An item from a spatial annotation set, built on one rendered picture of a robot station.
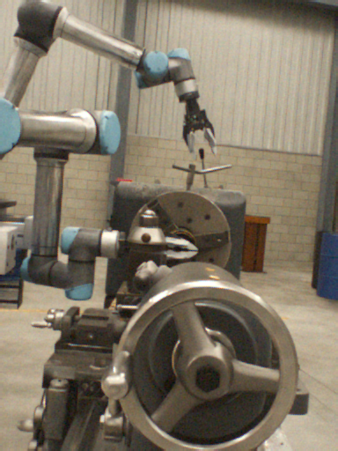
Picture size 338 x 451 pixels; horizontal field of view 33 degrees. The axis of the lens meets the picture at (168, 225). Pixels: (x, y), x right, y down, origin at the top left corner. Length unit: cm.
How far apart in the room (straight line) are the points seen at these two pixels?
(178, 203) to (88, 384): 86
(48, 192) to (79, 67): 1041
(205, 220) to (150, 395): 124
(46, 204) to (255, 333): 112
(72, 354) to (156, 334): 60
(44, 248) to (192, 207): 47
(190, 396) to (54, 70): 1149
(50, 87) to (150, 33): 237
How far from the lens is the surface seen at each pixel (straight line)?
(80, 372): 100
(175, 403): 47
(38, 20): 179
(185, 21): 1257
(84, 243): 150
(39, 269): 158
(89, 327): 109
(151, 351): 50
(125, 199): 188
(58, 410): 101
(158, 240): 111
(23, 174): 1158
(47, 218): 157
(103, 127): 145
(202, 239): 167
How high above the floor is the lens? 122
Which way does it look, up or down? 3 degrees down
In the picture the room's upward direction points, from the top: 5 degrees clockwise
